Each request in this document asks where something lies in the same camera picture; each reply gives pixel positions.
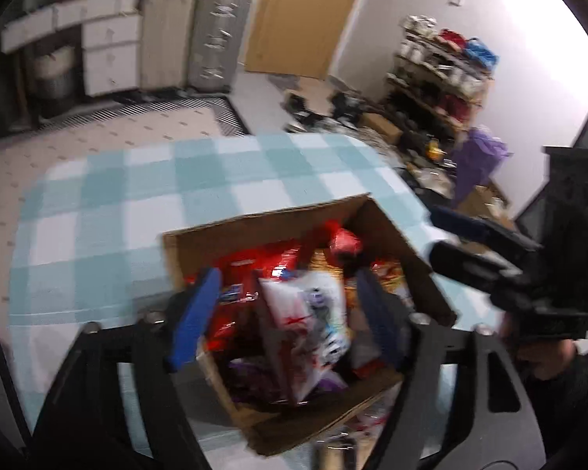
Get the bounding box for brown cardboard box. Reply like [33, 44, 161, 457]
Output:
[162, 194, 458, 457]

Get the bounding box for teal checked tablecloth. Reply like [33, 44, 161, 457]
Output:
[7, 132, 503, 470]

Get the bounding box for white drawer desk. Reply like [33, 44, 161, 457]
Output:
[0, 0, 144, 99]

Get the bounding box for small cardboard box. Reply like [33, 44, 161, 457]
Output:
[361, 112, 403, 144]

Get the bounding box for wooden door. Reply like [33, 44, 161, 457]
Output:
[244, 0, 374, 82]

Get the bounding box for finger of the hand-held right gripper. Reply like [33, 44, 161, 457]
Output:
[427, 239, 526, 300]
[427, 204, 543, 256]

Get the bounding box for white purple-edged snack packet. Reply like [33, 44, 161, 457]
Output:
[256, 269, 352, 403]
[227, 356, 278, 405]

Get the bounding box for pile of shoes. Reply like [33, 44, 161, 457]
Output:
[281, 89, 373, 133]

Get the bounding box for person's right forearm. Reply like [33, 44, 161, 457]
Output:
[516, 340, 588, 470]

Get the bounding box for beige suitcase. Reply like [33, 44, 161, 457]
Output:
[139, 0, 198, 92]

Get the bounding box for shiny red snack packet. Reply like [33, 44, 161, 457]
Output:
[329, 228, 364, 261]

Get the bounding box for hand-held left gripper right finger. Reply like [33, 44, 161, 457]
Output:
[355, 268, 549, 470]

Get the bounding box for striped rug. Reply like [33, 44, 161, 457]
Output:
[38, 95, 250, 139]

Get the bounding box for large noodle snack bag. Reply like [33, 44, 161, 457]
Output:
[345, 257, 415, 310]

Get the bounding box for silver suitcase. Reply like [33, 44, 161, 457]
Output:
[188, 0, 254, 95]

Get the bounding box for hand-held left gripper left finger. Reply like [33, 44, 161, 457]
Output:
[27, 267, 224, 470]

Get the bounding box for person's right hand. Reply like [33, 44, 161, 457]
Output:
[500, 312, 587, 381]

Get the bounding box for shoe rack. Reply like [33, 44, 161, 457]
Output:
[385, 14, 499, 139]

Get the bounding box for purple bag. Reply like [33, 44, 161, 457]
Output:
[452, 126, 514, 207]

